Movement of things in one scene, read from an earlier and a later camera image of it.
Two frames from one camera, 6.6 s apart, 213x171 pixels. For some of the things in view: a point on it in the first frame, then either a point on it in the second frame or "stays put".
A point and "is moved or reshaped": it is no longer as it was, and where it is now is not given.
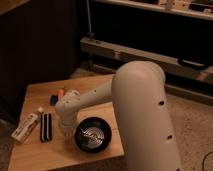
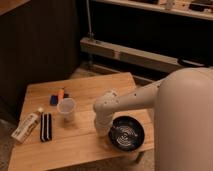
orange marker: x=61 y=93 stays put
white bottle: x=25 y=125 stays put
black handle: x=191 y=64 stays put
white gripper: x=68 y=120 → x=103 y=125
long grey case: x=171 y=64 stays put
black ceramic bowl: x=93 y=135 is moved or reshaped
